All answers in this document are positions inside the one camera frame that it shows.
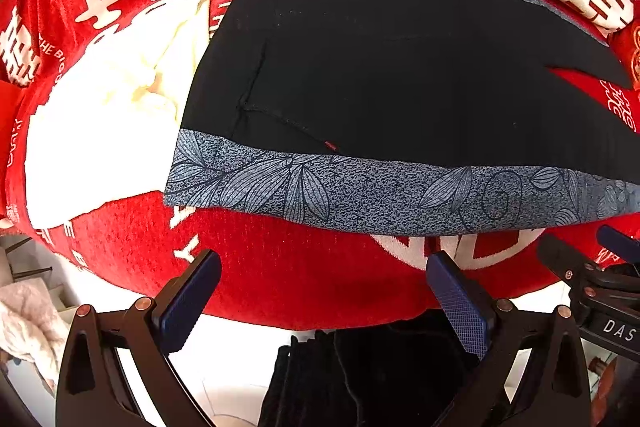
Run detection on black pants with blue waistband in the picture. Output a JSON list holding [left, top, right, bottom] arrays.
[[164, 0, 639, 236]]

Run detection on pink white crumpled cloth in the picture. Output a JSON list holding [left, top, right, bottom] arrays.
[[0, 279, 70, 395]]

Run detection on operator black trousers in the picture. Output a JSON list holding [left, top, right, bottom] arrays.
[[258, 310, 478, 426]]

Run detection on red embroidered pillow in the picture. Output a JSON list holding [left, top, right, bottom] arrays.
[[608, 18, 640, 92]]

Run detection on white folded cloth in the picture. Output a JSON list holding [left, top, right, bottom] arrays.
[[24, 0, 210, 229]]

